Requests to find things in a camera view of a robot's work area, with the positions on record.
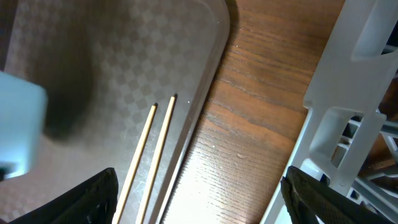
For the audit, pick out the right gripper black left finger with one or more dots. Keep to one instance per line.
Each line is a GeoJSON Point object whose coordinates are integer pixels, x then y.
{"type": "Point", "coordinates": [93, 201]}

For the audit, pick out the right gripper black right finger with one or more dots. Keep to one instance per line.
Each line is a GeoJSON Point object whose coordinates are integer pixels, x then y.
{"type": "Point", "coordinates": [310, 201]}

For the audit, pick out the light blue rice bowl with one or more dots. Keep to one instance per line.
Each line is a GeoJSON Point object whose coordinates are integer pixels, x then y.
{"type": "Point", "coordinates": [23, 109]}

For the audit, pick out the grey dishwasher rack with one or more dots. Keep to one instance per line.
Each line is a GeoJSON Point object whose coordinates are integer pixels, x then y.
{"type": "Point", "coordinates": [343, 119]}

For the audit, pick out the left wooden chopstick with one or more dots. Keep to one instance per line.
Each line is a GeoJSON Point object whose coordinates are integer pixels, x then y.
{"type": "Point", "coordinates": [133, 166]}

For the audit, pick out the wooden chopstick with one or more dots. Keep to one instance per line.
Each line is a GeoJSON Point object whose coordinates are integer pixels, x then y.
{"type": "Point", "coordinates": [133, 166]}
{"type": "Point", "coordinates": [155, 162]}

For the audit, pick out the right wooden chopstick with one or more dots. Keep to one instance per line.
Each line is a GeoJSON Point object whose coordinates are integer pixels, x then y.
{"type": "Point", "coordinates": [155, 162]}

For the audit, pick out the brown serving tray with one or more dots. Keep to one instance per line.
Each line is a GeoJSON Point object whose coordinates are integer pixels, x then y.
{"type": "Point", "coordinates": [103, 65]}

